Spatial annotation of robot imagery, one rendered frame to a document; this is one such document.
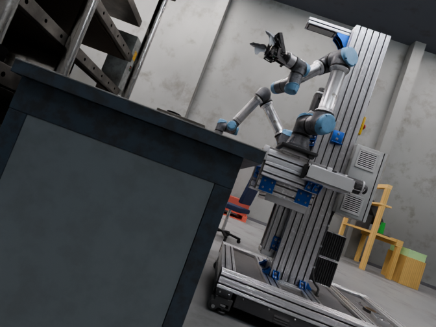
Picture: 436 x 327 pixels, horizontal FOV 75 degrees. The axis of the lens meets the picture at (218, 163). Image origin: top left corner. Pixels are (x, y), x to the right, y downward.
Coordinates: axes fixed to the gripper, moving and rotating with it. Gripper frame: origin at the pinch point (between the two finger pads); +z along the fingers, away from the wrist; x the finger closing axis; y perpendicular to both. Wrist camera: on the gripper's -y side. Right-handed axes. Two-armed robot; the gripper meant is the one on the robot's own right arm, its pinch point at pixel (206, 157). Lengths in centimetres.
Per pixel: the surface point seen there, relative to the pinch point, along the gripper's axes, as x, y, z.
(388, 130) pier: 634, 217, -278
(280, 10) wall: 547, -169, -522
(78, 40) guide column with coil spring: -140, -16, -19
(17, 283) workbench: -168, 32, 59
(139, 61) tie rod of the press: -71, -42, -42
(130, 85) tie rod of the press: -71, -42, -24
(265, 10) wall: 534, -210, -507
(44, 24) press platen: -156, -15, -15
